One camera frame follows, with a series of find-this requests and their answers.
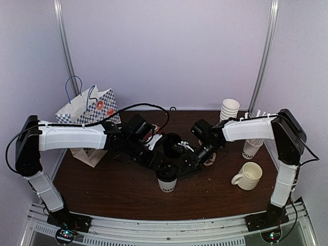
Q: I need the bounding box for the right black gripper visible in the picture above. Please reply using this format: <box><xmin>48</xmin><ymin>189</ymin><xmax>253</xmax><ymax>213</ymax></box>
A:
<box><xmin>177</xmin><ymin>140</ymin><xmax>222</xmax><ymax>178</ymax></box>

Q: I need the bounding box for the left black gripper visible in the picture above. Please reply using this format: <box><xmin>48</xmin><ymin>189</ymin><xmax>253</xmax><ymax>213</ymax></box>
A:
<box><xmin>124</xmin><ymin>137</ymin><xmax>169</xmax><ymax>172</ymax></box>

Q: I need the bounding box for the black plastic cup lid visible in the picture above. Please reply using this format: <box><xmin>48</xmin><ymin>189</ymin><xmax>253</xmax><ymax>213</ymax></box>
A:
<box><xmin>156</xmin><ymin>165</ymin><xmax>178</xmax><ymax>182</ymax></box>

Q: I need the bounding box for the white paper coffee cup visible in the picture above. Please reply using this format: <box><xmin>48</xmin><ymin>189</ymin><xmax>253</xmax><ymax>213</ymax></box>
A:
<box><xmin>157</xmin><ymin>178</ymin><xmax>177</xmax><ymax>193</ymax></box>

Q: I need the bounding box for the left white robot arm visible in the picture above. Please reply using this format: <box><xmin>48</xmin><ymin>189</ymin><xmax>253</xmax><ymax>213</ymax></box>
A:
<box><xmin>15</xmin><ymin>114</ymin><xmax>166</xmax><ymax>228</ymax></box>

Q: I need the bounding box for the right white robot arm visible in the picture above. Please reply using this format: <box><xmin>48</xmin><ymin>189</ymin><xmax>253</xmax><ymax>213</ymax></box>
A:
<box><xmin>177</xmin><ymin>109</ymin><xmax>306</xmax><ymax>227</ymax></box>

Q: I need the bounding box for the brown cardboard cup carrier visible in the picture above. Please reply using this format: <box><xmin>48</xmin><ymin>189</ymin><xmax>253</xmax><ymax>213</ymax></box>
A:
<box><xmin>196</xmin><ymin>140</ymin><xmax>218</xmax><ymax>168</ymax></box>

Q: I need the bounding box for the stack of black lids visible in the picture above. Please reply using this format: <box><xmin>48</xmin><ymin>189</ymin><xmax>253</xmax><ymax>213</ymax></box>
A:
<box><xmin>163</xmin><ymin>133</ymin><xmax>182</xmax><ymax>158</ymax></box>

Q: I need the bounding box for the white ceramic mug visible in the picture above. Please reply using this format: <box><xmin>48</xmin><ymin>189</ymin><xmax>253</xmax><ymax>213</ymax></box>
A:
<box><xmin>231</xmin><ymin>162</ymin><xmax>263</xmax><ymax>191</ymax></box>

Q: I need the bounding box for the white cup holding straws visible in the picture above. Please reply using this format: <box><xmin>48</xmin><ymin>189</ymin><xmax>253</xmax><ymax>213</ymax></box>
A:
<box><xmin>242</xmin><ymin>139</ymin><xmax>263</xmax><ymax>160</ymax></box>

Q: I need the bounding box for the stack of white paper cups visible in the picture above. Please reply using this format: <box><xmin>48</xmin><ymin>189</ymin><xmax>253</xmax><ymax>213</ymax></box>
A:
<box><xmin>220</xmin><ymin>98</ymin><xmax>240</xmax><ymax>121</ymax></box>

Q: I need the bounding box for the bundle of white wrapped straws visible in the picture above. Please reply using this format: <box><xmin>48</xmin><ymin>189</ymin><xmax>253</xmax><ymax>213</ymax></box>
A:
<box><xmin>239</xmin><ymin>109</ymin><xmax>278</xmax><ymax>121</ymax></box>

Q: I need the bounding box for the blue checkered paper bag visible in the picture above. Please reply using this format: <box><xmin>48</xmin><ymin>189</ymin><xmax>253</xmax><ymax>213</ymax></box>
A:
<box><xmin>55</xmin><ymin>85</ymin><xmax>121</xmax><ymax>168</ymax></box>

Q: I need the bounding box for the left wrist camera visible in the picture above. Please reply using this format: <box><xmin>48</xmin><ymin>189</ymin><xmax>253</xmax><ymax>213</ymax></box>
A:
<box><xmin>142</xmin><ymin>131</ymin><xmax>163</xmax><ymax>151</ymax></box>

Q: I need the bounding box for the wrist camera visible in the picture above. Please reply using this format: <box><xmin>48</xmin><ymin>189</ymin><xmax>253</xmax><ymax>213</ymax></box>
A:
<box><xmin>172</xmin><ymin>141</ymin><xmax>195</xmax><ymax>153</ymax></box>
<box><xmin>142</xmin><ymin>131</ymin><xmax>163</xmax><ymax>151</ymax></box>

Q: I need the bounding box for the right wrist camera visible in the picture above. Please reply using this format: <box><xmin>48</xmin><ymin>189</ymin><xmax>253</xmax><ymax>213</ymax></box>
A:
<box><xmin>172</xmin><ymin>141</ymin><xmax>195</xmax><ymax>153</ymax></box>

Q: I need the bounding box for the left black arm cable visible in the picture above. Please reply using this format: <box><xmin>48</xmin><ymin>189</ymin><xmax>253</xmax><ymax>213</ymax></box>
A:
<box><xmin>6</xmin><ymin>102</ymin><xmax>171</xmax><ymax>175</ymax></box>

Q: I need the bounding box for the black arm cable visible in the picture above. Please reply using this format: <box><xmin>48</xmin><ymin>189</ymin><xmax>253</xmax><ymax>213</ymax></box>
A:
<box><xmin>279</xmin><ymin>114</ymin><xmax>321</xmax><ymax>167</ymax></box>
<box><xmin>6</xmin><ymin>102</ymin><xmax>171</xmax><ymax>175</ymax></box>

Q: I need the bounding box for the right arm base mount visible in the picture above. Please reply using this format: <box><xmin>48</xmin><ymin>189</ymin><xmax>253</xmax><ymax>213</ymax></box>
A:
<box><xmin>244</xmin><ymin>212</ymin><xmax>289</xmax><ymax>244</ymax></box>

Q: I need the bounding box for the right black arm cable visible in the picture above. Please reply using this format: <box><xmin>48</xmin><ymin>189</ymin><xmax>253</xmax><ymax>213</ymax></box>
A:
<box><xmin>279</xmin><ymin>114</ymin><xmax>321</xmax><ymax>167</ymax></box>

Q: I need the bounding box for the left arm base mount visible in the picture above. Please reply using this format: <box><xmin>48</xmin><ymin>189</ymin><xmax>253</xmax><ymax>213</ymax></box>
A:
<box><xmin>47</xmin><ymin>213</ymin><xmax>92</xmax><ymax>245</ymax></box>

